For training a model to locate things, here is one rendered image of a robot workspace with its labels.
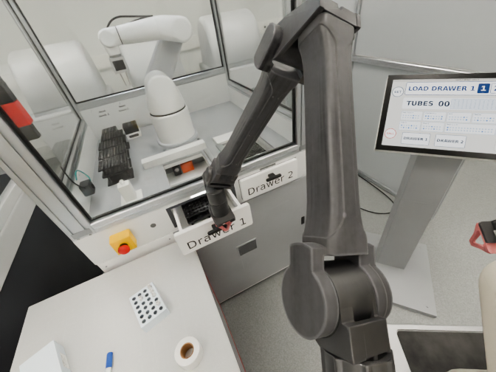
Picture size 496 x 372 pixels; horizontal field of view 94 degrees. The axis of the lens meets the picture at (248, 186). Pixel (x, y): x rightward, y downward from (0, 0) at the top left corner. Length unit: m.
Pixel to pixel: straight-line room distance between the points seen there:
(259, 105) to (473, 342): 0.55
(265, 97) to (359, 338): 0.39
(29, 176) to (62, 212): 0.15
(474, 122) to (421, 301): 1.05
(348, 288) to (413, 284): 1.57
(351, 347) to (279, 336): 1.33
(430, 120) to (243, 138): 0.82
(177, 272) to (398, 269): 1.40
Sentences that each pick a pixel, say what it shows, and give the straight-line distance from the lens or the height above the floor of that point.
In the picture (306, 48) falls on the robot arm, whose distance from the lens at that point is 0.38.
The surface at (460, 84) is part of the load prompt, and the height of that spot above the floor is 1.17.
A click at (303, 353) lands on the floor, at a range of 1.58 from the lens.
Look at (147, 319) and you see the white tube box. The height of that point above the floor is 0.80.
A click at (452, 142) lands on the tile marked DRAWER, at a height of 1.00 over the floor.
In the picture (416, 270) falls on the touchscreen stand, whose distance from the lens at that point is 1.91.
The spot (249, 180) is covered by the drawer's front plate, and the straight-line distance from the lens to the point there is 1.00.
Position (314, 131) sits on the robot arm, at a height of 1.38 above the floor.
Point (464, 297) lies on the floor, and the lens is 1.97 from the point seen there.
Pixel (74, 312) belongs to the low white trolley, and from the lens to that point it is 1.10.
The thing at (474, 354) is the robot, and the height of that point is 1.04.
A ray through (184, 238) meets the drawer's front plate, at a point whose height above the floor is 0.90.
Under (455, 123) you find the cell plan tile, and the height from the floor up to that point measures 1.05.
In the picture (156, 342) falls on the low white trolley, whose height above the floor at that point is 0.76.
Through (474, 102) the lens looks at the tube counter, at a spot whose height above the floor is 1.12.
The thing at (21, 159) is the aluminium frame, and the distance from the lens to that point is 0.87.
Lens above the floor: 1.52
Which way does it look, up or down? 39 degrees down
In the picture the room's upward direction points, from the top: 10 degrees counter-clockwise
